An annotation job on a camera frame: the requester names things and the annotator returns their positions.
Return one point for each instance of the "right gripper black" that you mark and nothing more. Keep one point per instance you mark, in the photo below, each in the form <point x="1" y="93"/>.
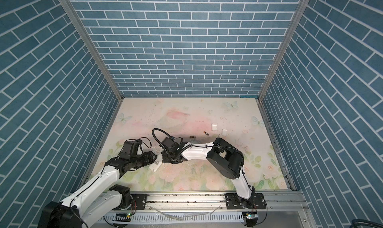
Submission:
<point x="164" y="158"/>

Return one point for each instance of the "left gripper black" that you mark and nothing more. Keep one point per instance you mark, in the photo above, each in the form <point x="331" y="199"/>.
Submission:
<point x="149" y="158"/>

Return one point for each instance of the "white remote with display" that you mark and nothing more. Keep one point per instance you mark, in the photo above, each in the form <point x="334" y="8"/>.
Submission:
<point x="156" y="165"/>

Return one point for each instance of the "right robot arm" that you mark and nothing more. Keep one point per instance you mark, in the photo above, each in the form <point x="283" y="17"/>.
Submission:
<point x="223" y="156"/>

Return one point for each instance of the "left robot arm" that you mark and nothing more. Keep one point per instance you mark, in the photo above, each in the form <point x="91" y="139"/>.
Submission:
<point x="99" y="195"/>

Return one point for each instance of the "left controller board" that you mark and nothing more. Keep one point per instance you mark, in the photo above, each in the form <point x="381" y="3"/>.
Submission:
<point x="121" y="219"/>

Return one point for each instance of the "controller board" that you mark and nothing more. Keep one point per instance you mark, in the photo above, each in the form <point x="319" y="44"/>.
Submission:
<point x="250" y="219"/>
<point x="121" y="219"/>

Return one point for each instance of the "right controller board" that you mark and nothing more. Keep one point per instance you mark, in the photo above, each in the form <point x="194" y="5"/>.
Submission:
<point x="250" y="219"/>

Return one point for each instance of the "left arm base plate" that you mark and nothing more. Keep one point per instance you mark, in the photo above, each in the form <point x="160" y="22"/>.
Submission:
<point x="134" y="201"/>

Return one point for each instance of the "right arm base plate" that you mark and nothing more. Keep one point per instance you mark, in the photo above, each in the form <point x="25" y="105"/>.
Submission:
<point x="235" y="202"/>

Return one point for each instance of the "aluminium front rail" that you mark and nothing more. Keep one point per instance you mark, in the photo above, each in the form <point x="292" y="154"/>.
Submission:
<point x="200" y="202"/>

